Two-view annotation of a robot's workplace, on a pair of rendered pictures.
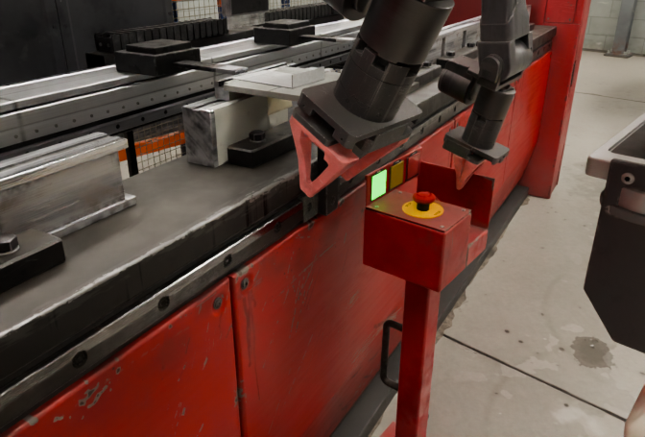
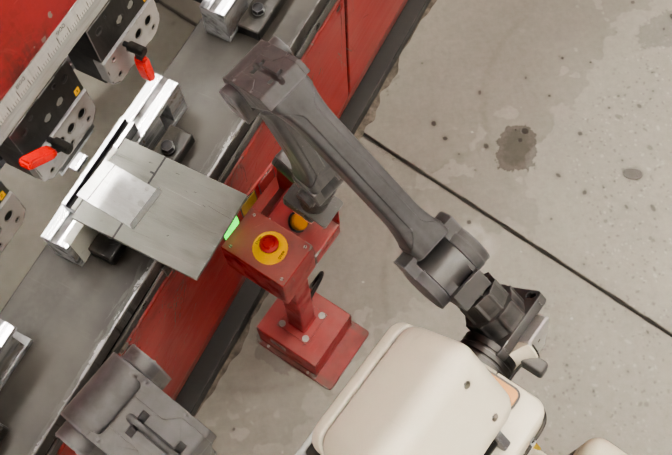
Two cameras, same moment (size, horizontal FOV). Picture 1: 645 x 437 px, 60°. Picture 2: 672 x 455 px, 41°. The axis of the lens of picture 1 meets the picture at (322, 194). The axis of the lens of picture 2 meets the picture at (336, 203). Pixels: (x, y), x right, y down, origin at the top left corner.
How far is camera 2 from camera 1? 1.32 m
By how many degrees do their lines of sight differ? 42
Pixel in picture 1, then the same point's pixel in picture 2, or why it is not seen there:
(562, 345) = (488, 140)
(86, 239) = (13, 399)
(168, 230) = (65, 381)
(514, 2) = (315, 174)
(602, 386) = (511, 195)
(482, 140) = (313, 212)
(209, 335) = not seen: hidden behind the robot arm
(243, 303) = not seen: hidden behind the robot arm
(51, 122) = not seen: outside the picture
